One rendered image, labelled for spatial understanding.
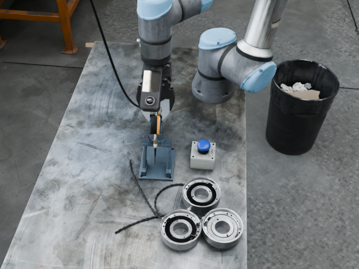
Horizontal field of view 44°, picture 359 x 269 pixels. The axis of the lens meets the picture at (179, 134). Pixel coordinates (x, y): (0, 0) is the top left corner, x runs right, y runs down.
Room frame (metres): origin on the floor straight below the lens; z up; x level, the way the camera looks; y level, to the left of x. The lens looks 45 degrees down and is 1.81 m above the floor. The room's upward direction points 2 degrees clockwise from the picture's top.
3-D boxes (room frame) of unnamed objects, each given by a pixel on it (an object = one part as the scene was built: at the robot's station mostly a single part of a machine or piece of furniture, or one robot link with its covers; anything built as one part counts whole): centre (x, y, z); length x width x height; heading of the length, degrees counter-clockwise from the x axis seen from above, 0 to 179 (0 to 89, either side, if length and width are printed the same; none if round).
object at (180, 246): (0.64, -0.01, 0.82); 0.10 x 0.10 x 0.04
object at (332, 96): (1.80, -0.63, 0.21); 0.34 x 0.34 x 0.43
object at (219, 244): (0.64, -0.12, 0.82); 0.10 x 0.10 x 0.04
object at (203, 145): (0.90, -0.07, 0.85); 0.04 x 0.04 x 0.05
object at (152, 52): (0.88, 0.06, 1.22); 0.08 x 0.08 x 0.05
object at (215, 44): (1.23, -0.12, 0.97); 0.13 x 0.12 x 0.14; 44
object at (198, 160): (0.90, -0.07, 0.82); 0.08 x 0.07 x 0.05; 175
